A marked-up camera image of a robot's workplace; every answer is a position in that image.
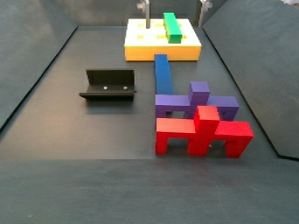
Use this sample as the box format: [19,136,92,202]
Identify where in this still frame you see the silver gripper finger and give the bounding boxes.
[136,0,151,29]
[199,0,212,26]

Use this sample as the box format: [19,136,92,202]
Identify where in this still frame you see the blue long block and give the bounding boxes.
[154,54,174,95]

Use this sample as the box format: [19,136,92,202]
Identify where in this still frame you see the yellow slotted board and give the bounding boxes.
[124,18,202,61]

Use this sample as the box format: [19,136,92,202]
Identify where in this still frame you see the green long block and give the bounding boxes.
[163,12,183,44]

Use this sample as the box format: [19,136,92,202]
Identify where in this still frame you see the purple cross-shaped block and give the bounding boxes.
[155,81,239,121]

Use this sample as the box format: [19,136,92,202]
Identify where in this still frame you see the red cross-shaped block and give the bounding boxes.
[155,106,254,158]

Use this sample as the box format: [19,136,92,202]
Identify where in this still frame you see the black angled bracket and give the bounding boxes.
[79,69,136,100]

